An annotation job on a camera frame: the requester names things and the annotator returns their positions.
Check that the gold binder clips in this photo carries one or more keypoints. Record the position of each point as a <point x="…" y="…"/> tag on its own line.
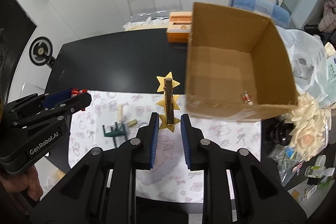
<point x="132" y="123"/>

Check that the blue checkered blanket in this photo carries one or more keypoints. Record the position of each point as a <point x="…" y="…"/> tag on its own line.
<point x="263" y="7"/>

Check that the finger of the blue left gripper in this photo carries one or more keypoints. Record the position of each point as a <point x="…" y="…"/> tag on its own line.
<point x="54" y="99"/>

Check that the large cardboard box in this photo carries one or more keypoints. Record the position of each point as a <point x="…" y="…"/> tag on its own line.
<point x="231" y="51"/>

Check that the patterned white table mat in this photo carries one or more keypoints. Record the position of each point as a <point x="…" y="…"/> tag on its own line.
<point x="170" y="179"/>

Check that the pink clear toner bottle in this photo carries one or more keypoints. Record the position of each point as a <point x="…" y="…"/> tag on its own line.
<point x="246" y="98"/>

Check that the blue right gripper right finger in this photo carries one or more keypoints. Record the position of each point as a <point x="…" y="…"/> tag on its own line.
<point x="187" y="140"/>

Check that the gold star hair clip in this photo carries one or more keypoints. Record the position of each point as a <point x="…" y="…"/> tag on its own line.
<point x="168" y="102"/>

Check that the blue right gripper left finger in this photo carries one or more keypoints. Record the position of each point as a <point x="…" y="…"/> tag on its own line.
<point x="153" y="132"/>

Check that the black desk fan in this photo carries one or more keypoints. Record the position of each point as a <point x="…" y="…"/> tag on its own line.
<point x="40" y="52"/>

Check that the black dumbbell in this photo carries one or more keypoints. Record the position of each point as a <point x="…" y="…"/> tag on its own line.
<point x="278" y="132"/>

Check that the green miniature stool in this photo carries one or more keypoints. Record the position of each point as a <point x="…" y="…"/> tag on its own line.
<point x="117" y="130"/>

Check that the red candy wrapper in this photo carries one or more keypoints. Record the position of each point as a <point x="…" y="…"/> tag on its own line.
<point x="80" y="100"/>

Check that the white tape roll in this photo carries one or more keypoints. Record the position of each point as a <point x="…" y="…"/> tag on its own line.
<point x="320" y="161"/>

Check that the person's left hand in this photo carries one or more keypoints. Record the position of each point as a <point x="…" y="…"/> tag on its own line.
<point x="28" y="181"/>

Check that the cream artificial roses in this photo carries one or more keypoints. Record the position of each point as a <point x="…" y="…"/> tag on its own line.
<point x="311" y="124"/>

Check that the orange tissue box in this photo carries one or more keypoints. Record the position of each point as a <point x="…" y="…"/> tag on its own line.
<point x="179" y="26"/>

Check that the white plastic bag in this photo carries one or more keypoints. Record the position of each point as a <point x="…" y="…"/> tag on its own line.
<point x="308" y="61"/>

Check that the beige oblong case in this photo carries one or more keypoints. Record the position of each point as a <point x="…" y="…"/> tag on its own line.
<point x="120" y="112"/>

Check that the pink jacket pile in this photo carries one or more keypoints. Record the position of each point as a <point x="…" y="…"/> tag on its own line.
<point x="328" y="21"/>

